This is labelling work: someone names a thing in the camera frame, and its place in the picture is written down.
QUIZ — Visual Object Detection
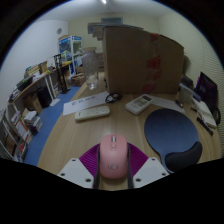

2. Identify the black coiled cable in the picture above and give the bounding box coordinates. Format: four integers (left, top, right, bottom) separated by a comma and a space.
104, 92, 123, 104

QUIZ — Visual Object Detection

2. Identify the white paper sheet with writing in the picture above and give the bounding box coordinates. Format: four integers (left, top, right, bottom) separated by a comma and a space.
62, 91, 111, 117

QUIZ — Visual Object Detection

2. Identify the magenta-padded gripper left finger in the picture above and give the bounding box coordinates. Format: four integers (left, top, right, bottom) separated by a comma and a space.
57, 143, 101, 190

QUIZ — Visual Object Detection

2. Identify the small open cardboard box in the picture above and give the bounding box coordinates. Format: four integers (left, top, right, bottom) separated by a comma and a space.
70, 73, 87, 88

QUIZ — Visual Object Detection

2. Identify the long wooden wall desk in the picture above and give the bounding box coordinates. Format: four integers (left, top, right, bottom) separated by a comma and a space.
9, 61, 73, 108

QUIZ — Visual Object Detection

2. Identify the blue mouse pad black rest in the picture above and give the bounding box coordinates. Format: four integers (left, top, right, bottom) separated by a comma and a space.
143, 108, 203, 174

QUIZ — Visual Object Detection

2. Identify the white remote with display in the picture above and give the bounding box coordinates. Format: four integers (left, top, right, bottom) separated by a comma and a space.
125, 94, 154, 116

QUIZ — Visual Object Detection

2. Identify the open white book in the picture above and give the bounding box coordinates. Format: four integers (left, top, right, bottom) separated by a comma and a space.
191, 98, 218, 129

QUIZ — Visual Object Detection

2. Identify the black marker pen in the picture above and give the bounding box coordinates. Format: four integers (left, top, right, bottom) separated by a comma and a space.
196, 116, 214, 137

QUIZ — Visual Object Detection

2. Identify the large cardboard box red tape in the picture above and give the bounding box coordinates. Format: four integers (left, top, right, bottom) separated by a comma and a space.
102, 26, 185, 95

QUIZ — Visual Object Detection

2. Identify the black chair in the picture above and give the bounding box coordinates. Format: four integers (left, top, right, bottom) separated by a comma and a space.
213, 106, 222, 127

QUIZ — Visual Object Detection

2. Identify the clear glass jar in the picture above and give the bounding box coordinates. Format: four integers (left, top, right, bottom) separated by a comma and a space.
80, 46, 100, 90

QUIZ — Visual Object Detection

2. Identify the blue and white cabinet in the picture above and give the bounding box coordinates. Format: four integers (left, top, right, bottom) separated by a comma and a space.
58, 34, 83, 66

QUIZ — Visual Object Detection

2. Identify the blue book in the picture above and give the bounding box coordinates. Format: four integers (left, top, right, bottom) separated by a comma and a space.
179, 82, 203, 103

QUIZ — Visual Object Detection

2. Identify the shelf unit with books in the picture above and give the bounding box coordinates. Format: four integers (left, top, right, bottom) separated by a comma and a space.
0, 103, 44, 163

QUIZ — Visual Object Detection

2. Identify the dark monitor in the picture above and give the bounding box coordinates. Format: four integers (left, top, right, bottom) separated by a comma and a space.
194, 71, 219, 116

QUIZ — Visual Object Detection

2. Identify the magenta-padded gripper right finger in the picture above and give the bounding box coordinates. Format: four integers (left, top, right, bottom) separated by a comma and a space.
127, 143, 170, 189

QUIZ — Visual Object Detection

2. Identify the window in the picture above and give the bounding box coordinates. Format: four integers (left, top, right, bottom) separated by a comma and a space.
101, 17, 124, 25

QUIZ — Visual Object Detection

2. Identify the pink computer mouse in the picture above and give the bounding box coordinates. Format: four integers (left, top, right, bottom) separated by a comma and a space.
99, 134, 129, 180

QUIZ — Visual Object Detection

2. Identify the black floor stand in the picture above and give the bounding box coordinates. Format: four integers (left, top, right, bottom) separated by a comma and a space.
53, 53, 72, 95

